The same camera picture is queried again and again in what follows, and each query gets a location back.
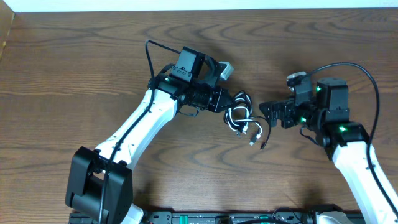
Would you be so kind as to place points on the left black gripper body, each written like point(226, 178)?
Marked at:
point(212, 98)

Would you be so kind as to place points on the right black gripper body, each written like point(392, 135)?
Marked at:
point(289, 115)

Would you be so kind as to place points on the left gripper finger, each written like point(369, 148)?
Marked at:
point(226, 105)
point(226, 98)

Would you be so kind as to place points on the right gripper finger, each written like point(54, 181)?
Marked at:
point(266, 108)
point(271, 119)

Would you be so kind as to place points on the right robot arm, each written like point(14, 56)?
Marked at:
point(347, 144)

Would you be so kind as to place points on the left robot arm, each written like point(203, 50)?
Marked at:
point(100, 180)

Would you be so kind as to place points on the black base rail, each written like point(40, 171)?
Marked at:
point(285, 214)

